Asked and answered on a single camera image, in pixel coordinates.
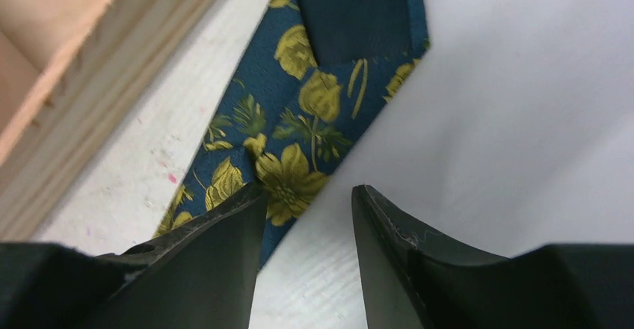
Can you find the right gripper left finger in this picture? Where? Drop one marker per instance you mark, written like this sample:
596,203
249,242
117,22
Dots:
199,275

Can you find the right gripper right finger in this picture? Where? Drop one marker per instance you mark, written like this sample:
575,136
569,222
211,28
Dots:
414,276

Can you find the blue yellow floral tie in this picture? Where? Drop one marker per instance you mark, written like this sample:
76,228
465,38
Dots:
314,76

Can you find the wooden compartment box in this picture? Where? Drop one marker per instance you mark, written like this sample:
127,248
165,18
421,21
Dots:
70,72

